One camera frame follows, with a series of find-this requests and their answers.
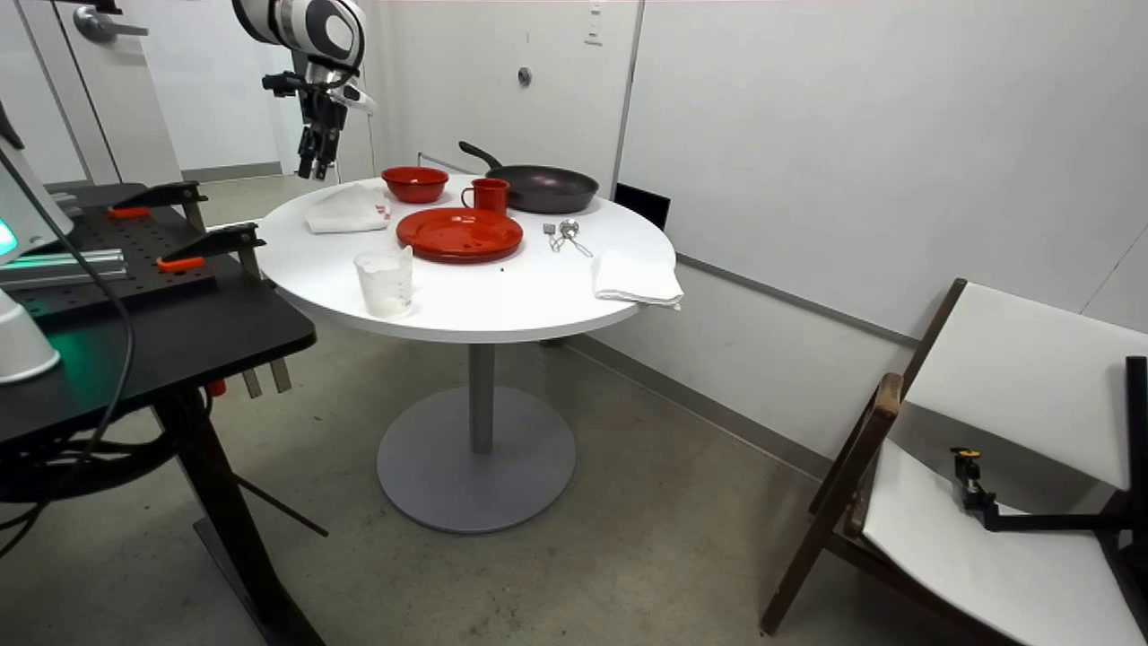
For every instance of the white board with wooden frame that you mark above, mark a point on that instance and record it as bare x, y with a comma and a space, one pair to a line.
991, 563
1041, 370

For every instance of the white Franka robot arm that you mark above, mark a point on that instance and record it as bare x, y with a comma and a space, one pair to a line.
306, 22

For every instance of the clear plastic measuring cup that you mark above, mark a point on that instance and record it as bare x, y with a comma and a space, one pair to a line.
386, 284

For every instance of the red bowl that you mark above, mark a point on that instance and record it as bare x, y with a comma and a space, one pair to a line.
415, 186

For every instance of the black chair back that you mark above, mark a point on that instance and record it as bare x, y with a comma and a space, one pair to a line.
644, 204

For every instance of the black frying pan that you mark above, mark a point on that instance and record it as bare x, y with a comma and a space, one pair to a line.
545, 190

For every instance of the aluminium rail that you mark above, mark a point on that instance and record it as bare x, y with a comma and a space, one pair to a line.
58, 266

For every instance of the white towel with red stripes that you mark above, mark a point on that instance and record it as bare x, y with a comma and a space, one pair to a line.
346, 211

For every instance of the silver spoon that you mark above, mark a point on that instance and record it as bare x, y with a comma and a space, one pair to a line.
568, 228

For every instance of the red plate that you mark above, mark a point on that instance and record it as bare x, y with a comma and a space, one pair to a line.
460, 236

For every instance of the silver fork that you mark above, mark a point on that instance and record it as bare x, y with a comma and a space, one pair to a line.
550, 230

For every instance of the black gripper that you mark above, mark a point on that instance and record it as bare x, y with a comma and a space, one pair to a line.
325, 108

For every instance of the white dome object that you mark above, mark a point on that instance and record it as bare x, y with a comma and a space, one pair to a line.
22, 343

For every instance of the black desk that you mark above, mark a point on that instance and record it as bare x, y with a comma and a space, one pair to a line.
181, 336

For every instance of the small white wall sign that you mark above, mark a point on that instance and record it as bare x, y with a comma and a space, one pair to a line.
591, 26

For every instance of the grey table pedestal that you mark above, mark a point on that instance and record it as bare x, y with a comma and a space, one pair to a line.
475, 468

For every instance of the folded plain white towel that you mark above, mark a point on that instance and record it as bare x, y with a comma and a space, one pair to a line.
633, 272

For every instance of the red mug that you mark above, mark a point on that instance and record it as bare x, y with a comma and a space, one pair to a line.
489, 196

